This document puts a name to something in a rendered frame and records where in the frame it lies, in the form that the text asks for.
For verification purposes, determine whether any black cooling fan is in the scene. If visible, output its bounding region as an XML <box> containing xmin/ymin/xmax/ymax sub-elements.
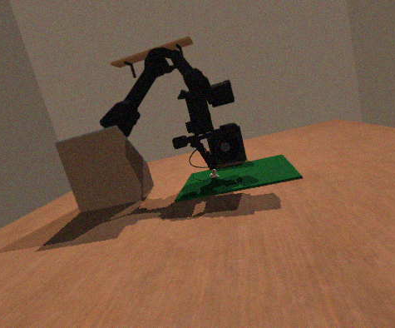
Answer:
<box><xmin>207</xmin><ymin>126</ymin><xmax>247</xmax><ymax>166</ymax></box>

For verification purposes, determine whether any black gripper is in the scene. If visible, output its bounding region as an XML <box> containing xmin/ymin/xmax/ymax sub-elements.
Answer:
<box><xmin>172</xmin><ymin>109</ymin><xmax>239</xmax><ymax>166</ymax></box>

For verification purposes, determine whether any black cable with plug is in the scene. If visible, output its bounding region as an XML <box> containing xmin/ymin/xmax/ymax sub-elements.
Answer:
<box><xmin>190</xmin><ymin>149</ymin><xmax>221</xmax><ymax>170</ymax></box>

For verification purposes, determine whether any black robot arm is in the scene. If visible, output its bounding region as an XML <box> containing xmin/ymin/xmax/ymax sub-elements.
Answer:
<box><xmin>100</xmin><ymin>47</ymin><xmax>235</xmax><ymax>138</ymax></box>

